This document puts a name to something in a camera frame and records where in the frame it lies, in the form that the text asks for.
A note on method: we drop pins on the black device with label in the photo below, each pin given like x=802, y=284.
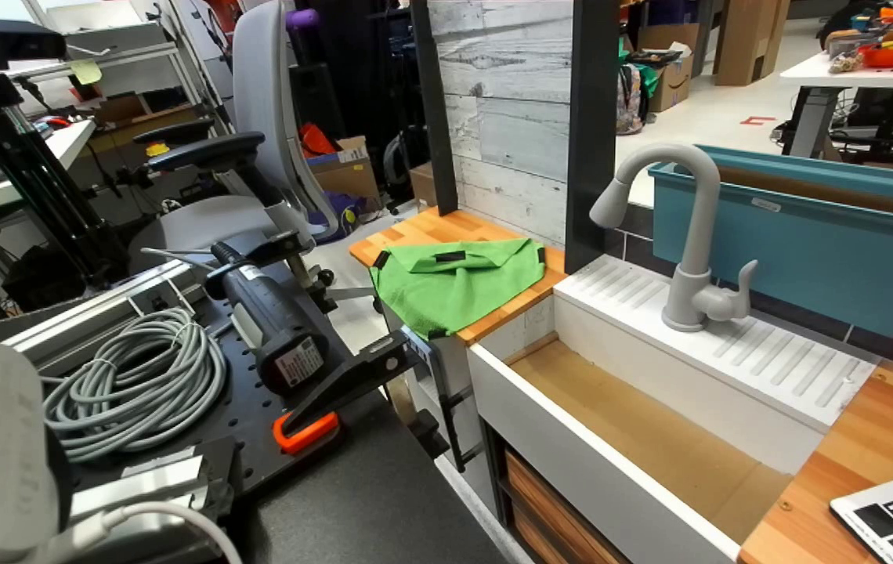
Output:
x=276, y=323

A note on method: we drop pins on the black tripod stand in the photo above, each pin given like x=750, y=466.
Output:
x=33, y=176

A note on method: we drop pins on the grey wood-print backsplash panel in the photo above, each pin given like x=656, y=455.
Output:
x=509, y=106

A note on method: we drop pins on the metal clamp bracket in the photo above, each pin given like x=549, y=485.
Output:
x=415, y=347

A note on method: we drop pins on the teal plastic bin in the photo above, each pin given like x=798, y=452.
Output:
x=823, y=254

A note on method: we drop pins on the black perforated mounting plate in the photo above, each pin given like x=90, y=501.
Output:
x=246, y=419

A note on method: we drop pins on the narrow black vertical post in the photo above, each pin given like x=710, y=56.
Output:
x=433, y=106

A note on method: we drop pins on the small cardboard box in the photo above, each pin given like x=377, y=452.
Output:
x=670, y=77

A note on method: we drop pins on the wide black vertical post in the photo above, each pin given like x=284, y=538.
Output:
x=592, y=115

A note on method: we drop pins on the aluminium rail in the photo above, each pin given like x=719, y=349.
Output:
x=69, y=307

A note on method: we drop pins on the tall cardboard box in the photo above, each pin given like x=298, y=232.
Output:
x=747, y=38

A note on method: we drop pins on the white sink basin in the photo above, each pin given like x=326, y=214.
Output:
x=582, y=451

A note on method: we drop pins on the green cloth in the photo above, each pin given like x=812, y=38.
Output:
x=455, y=297

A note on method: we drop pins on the grey office chair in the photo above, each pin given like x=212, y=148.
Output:
x=261, y=94

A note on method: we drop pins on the white table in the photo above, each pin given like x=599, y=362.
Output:
x=840, y=77

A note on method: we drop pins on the cardboard box with orange item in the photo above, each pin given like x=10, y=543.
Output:
x=347, y=176

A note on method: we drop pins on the grey faucet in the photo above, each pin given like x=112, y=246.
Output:
x=689, y=292

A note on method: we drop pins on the white desk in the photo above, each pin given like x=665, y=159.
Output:
x=7, y=188

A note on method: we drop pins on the wooden drawer front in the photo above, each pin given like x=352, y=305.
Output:
x=555, y=519

